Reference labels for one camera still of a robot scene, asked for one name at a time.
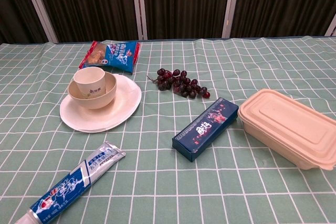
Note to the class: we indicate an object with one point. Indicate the white paper cup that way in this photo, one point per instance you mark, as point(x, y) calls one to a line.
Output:
point(90, 82)

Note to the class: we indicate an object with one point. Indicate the beige lidded lunch box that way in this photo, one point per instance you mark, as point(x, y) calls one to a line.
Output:
point(288, 127)

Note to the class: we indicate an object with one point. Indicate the dark blue rectangular box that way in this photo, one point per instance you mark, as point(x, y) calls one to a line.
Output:
point(207, 129)

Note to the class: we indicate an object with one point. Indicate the green white checkered tablecloth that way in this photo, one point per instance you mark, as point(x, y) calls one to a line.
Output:
point(168, 182)

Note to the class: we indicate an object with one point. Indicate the white screen frame post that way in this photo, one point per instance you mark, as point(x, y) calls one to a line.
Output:
point(138, 3)
point(231, 3)
point(39, 6)
point(331, 28)

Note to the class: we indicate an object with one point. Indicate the white plate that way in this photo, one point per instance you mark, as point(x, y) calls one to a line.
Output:
point(110, 116)

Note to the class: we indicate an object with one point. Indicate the dark curtain panel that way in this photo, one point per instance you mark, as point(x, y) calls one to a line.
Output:
point(186, 3)
point(286, 1)
point(84, 3)
point(13, 11)

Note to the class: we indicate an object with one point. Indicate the beige bowl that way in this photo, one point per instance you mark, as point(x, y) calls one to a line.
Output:
point(105, 95)

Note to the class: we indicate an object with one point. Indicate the dark purple grape bunch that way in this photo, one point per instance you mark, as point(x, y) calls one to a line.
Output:
point(181, 83)

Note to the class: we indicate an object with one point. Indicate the blue red snack bag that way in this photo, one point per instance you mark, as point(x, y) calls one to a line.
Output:
point(115, 56)

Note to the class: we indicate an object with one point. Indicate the blue white toothpaste tube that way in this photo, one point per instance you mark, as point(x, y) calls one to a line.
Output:
point(76, 179)

